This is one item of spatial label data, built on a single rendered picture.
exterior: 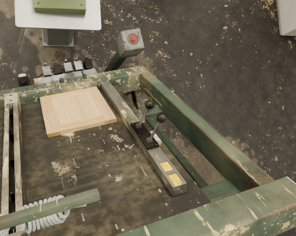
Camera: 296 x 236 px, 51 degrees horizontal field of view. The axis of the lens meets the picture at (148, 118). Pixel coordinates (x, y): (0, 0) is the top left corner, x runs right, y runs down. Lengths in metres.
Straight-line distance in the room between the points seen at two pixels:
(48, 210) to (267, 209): 0.54
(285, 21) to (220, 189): 2.66
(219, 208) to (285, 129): 2.66
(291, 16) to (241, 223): 2.87
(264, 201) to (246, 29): 2.66
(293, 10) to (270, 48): 0.41
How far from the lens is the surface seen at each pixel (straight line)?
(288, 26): 3.51
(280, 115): 3.44
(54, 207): 0.67
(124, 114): 1.40
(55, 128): 1.42
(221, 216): 0.84
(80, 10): 1.99
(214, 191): 1.10
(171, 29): 3.02
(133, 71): 1.85
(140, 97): 1.93
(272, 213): 0.88
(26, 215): 0.68
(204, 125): 1.29
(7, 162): 1.18
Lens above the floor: 2.62
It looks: 73 degrees down
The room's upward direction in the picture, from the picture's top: 72 degrees clockwise
